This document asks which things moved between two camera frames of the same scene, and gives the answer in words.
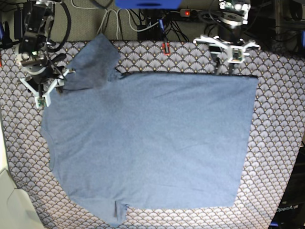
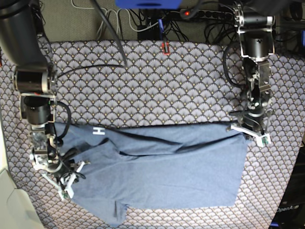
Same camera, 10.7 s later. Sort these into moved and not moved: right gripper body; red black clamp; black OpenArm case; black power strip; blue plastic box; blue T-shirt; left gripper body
Moved: blue T-shirt; right gripper body; left gripper body
Not moved: black OpenArm case; red black clamp; blue plastic box; black power strip
